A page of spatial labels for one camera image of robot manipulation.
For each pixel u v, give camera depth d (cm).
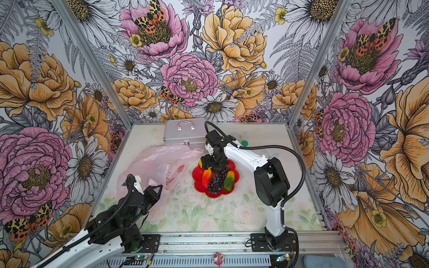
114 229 52
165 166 79
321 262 68
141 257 71
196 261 65
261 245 73
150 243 73
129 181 68
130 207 52
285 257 71
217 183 88
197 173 94
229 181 87
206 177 91
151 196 64
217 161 78
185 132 98
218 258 67
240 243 76
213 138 73
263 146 55
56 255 47
